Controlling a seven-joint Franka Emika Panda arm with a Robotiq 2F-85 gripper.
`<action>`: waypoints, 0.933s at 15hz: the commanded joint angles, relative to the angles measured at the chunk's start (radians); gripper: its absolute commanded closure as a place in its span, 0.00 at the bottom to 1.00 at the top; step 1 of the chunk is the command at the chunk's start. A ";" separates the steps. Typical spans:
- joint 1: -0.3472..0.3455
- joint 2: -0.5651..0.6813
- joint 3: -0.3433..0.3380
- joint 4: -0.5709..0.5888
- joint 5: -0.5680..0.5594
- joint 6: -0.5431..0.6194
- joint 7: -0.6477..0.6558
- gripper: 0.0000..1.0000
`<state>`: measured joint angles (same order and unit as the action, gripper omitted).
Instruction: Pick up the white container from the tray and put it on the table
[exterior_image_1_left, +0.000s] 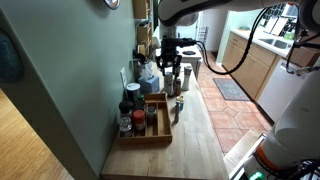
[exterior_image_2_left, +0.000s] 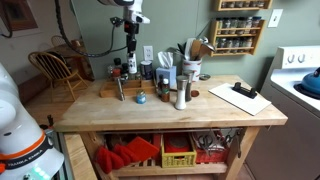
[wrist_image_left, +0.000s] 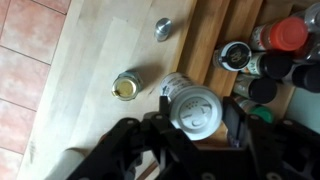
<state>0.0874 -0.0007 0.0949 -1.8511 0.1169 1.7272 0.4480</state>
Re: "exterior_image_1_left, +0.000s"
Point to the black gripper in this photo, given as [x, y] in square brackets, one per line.
[170, 55]

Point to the wooden compartment tray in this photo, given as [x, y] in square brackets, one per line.
[164, 128]

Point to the white salt grinder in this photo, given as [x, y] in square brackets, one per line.
[187, 78]

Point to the white kitchen stove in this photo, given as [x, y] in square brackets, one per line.
[191, 58]

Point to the brown glass bottle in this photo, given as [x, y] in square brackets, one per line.
[178, 87]

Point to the white utensil crock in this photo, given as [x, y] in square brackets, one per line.
[146, 68]

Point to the blue tissue box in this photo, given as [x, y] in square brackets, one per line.
[149, 84]

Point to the small blue jar yellow lid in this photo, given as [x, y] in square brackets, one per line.
[180, 103]

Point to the large wooden spice rack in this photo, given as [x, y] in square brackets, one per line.
[144, 33]

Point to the large white lid jar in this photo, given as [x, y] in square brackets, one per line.
[133, 89]

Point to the green lid spice jar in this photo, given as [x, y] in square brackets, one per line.
[140, 100]

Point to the dark lid glass jar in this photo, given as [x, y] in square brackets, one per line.
[151, 115]

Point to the black lid spice jar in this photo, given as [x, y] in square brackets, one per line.
[125, 107]

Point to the red lid spice jar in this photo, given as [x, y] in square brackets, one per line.
[139, 118]

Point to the small wooden spice rack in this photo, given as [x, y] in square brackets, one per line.
[141, 8]

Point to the grey floor mat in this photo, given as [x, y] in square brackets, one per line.
[230, 89]

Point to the clear glass jar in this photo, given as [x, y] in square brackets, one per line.
[125, 125]

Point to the wooden kitchen cabinets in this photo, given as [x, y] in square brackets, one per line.
[245, 63]

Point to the steel kitchen sink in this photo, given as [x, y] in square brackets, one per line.
[275, 43]

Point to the wooden plank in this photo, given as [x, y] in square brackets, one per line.
[240, 150]

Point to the white dishwasher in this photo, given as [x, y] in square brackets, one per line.
[280, 91]

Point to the cardboard box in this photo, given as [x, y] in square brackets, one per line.
[305, 55]

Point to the dark blue round object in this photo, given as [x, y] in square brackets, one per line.
[9, 58]

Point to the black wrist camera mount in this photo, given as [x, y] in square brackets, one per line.
[178, 42]

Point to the white wall outlet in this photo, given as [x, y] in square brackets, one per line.
[123, 76]

